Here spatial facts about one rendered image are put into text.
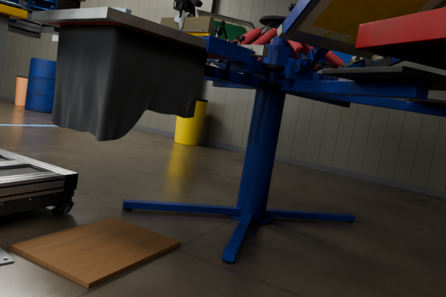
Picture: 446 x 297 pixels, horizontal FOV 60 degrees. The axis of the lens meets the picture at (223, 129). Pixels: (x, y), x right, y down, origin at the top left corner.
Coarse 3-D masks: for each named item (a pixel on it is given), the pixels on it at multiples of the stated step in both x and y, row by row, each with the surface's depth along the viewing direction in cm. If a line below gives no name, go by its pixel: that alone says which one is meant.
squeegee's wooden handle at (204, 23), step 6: (162, 18) 201; (168, 18) 198; (174, 18) 195; (186, 18) 189; (192, 18) 186; (198, 18) 183; (204, 18) 181; (210, 18) 179; (162, 24) 201; (168, 24) 198; (174, 24) 195; (186, 24) 189; (192, 24) 186; (198, 24) 183; (204, 24) 181; (210, 24) 180; (204, 30) 180; (210, 30) 180
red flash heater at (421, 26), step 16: (400, 16) 124; (416, 16) 117; (432, 16) 111; (368, 32) 137; (384, 32) 129; (400, 32) 122; (416, 32) 116; (432, 32) 111; (368, 48) 139; (384, 48) 133; (400, 48) 129; (416, 48) 125; (432, 48) 121; (432, 64) 148
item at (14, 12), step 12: (0, 12) 135; (12, 12) 137; (24, 12) 140; (0, 24) 139; (0, 36) 140; (0, 48) 140; (0, 60) 141; (0, 72) 142; (0, 84) 142; (0, 252) 153; (0, 264) 145
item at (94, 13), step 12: (36, 12) 162; (48, 12) 154; (60, 12) 148; (72, 12) 142; (84, 12) 136; (96, 12) 131; (108, 12) 127; (120, 12) 131; (48, 24) 168; (120, 24) 135; (132, 24) 135; (144, 24) 139; (156, 24) 142; (168, 36) 148; (180, 36) 152; (192, 36) 157; (204, 48) 165
